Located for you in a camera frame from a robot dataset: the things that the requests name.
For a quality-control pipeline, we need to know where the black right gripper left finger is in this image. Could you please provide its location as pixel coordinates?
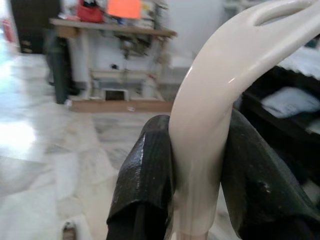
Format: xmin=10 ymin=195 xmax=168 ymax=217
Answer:
xmin=106 ymin=114 xmax=176 ymax=240

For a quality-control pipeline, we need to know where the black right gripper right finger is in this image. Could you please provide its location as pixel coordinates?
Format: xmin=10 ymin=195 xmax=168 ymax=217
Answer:
xmin=222 ymin=108 xmax=320 ymax=240

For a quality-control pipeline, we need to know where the cream long-handled broom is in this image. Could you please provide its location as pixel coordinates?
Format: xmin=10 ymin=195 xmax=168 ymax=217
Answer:
xmin=168 ymin=0 xmax=320 ymax=240

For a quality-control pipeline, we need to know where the dark wooden shelf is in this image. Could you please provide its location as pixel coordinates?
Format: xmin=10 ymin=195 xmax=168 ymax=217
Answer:
xmin=241 ymin=64 xmax=320 ymax=201

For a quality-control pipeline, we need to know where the white framed box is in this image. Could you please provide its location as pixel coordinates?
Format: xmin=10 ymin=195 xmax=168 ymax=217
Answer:
xmin=102 ymin=87 xmax=130 ymax=102

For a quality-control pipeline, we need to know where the light blue pillow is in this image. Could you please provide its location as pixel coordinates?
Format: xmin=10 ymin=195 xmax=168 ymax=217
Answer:
xmin=261 ymin=87 xmax=320 ymax=119

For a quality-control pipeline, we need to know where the dark upright bundle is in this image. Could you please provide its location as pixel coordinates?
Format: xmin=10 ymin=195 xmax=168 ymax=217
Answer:
xmin=46 ymin=37 xmax=81 ymax=105

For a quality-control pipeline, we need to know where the white lace cloth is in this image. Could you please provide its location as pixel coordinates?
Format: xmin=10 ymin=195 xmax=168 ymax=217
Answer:
xmin=279 ymin=47 xmax=320 ymax=76

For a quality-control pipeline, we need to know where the wooden workbench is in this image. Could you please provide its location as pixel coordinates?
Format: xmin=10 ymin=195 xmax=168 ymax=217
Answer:
xmin=48 ymin=17 xmax=177 ymax=113

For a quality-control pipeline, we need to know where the orange paper sheet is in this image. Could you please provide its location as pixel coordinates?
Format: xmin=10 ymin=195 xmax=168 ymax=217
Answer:
xmin=106 ymin=0 xmax=142 ymax=20

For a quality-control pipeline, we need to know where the red bag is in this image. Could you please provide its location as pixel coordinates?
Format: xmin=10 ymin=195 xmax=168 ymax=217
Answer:
xmin=76 ymin=0 xmax=105 ymax=23

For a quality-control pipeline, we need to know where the dark tall cabinet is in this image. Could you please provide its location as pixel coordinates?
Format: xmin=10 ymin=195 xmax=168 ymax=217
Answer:
xmin=9 ymin=0 xmax=61 ymax=55

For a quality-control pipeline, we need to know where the red upright object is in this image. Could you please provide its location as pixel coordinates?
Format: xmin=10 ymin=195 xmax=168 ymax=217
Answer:
xmin=2 ymin=19 xmax=14 ymax=44

